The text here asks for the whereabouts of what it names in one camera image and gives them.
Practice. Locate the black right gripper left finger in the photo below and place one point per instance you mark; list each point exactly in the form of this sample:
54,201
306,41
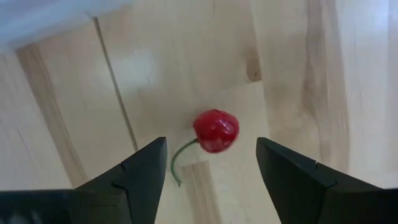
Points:
140,186

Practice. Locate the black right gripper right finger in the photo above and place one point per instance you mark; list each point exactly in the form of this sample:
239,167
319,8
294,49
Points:
295,186

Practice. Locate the red cherry with stem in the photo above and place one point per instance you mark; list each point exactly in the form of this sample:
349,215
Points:
216,130

